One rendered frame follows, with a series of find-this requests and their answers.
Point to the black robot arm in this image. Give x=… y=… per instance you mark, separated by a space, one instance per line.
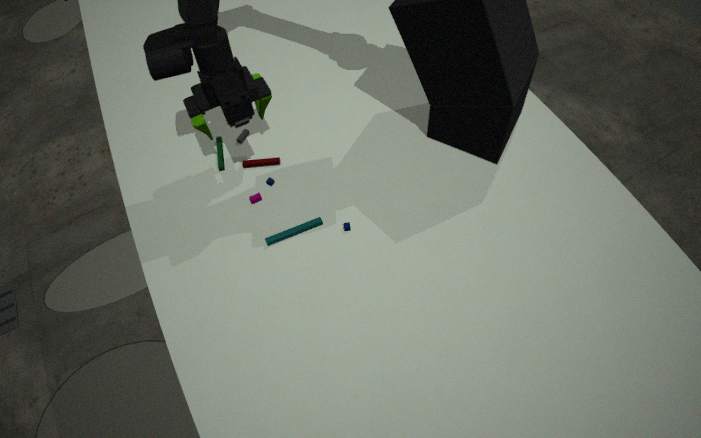
x=168 y=55

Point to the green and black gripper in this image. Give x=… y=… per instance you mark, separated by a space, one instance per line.
x=261 y=97

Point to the turquoise rod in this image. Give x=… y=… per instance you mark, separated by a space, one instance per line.
x=294 y=231

